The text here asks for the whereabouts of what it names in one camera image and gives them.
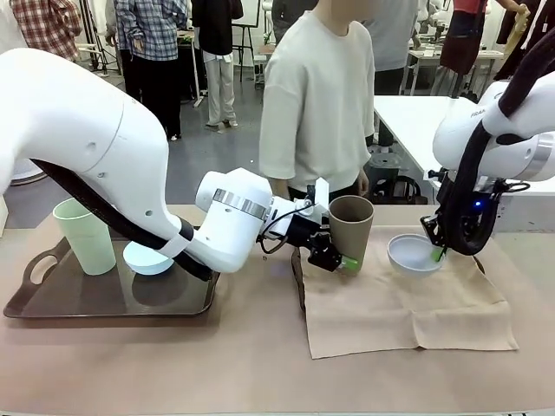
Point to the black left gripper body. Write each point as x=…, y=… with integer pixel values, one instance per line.
x=303, y=232

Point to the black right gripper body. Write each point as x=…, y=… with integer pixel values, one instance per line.
x=479, y=203

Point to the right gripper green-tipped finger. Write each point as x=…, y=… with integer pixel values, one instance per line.
x=443, y=252
x=431, y=234

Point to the white bowl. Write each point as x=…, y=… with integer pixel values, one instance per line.
x=412, y=260

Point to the brown cup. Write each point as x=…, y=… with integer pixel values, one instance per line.
x=351, y=229

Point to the beige cloth mat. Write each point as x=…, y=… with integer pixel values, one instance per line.
x=390, y=312

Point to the light blue bowl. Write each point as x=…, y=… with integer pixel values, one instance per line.
x=145, y=262

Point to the pale green cup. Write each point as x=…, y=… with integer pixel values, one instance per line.
x=86, y=242

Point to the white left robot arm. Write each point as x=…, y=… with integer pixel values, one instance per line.
x=86, y=138

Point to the person's right forearm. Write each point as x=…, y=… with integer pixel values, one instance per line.
x=281, y=190

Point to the dark brown tray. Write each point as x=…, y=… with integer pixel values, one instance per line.
x=65, y=299
x=297, y=277

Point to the person's left hand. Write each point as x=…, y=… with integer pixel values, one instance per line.
x=363, y=182

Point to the white background table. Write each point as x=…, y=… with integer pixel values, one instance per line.
x=412, y=125

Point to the person in beige sweatshirt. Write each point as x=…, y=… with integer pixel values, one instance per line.
x=316, y=108

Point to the person in dark apron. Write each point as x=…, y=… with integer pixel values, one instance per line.
x=464, y=43

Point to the beige hanging cloth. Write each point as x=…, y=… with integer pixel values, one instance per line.
x=517, y=30

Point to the person in black clothes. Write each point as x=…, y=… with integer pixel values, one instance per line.
x=516, y=26

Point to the person in grey shirt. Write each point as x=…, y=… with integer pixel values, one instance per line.
x=392, y=39

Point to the black easel stand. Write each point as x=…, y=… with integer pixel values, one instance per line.
x=248, y=47

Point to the person in white trousers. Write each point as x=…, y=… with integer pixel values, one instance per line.
x=219, y=56

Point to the person in blue plaid shirt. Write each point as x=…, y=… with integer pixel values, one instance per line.
x=147, y=52

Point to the white cylindrical appliance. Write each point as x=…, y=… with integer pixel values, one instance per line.
x=28, y=173

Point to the person in red plaid shirt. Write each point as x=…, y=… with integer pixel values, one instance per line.
x=47, y=26

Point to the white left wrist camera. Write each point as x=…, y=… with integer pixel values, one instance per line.
x=321, y=190

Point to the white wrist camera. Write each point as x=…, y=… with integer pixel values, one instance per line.
x=321, y=190
x=435, y=175

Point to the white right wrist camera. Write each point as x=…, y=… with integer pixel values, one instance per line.
x=435, y=175

